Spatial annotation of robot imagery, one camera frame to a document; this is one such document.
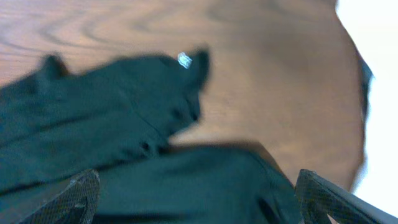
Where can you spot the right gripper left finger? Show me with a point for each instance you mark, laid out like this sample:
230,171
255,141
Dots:
72,201

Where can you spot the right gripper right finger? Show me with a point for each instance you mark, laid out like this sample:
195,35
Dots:
321,201

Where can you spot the black t-shirt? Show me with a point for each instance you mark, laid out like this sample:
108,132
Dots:
117,119

